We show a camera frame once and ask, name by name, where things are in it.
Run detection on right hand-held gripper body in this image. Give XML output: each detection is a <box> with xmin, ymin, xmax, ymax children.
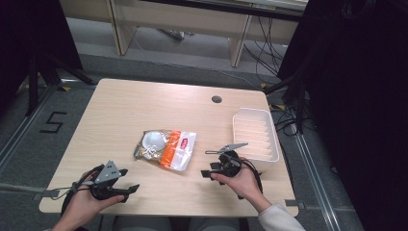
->
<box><xmin>204</xmin><ymin>141</ymin><xmax>250</xmax><ymax>178</ymax></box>

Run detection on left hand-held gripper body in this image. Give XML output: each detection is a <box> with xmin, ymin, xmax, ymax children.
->
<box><xmin>89</xmin><ymin>159</ymin><xmax>123</xmax><ymax>202</ymax></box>

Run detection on white plastic basket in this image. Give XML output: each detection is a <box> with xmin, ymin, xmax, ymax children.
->
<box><xmin>232</xmin><ymin>107</ymin><xmax>280</xmax><ymax>172</ymax></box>

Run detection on clear orange white snack bag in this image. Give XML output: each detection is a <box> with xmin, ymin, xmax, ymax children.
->
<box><xmin>133</xmin><ymin>128</ymin><xmax>197</xmax><ymax>172</ymax></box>

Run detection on person's right hand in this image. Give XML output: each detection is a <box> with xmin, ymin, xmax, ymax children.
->
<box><xmin>210</xmin><ymin>156</ymin><xmax>273</xmax><ymax>214</ymax></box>

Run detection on person's left hand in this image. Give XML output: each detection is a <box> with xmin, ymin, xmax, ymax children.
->
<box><xmin>60</xmin><ymin>169</ymin><xmax>126</xmax><ymax>229</ymax></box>

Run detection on black metal stand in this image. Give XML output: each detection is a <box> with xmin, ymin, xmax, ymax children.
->
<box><xmin>24</xmin><ymin>53</ymin><xmax>97</xmax><ymax>117</ymax></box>
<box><xmin>264</xmin><ymin>72</ymin><xmax>310</xmax><ymax>135</ymax></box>

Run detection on black curtain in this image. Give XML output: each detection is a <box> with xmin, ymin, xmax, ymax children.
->
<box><xmin>276</xmin><ymin>0</ymin><xmax>408</xmax><ymax>231</ymax></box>

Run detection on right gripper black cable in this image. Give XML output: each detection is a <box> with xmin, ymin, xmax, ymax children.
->
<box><xmin>237</xmin><ymin>157</ymin><xmax>265</xmax><ymax>200</ymax></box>

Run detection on black cables on floor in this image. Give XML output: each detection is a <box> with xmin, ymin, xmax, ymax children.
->
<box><xmin>269</xmin><ymin>103</ymin><xmax>301</xmax><ymax>138</ymax></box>

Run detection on grey strap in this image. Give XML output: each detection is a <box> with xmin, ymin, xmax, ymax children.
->
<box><xmin>0</xmin><ymin>182</ymin><xmax>61</xmax><ymax>202</ymax></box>

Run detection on hanging black cables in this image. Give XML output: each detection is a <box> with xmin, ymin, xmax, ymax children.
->
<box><xmin>242</xmin><ymin>15</ymin><xmax>287</xmax><ymax>85</ymax></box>

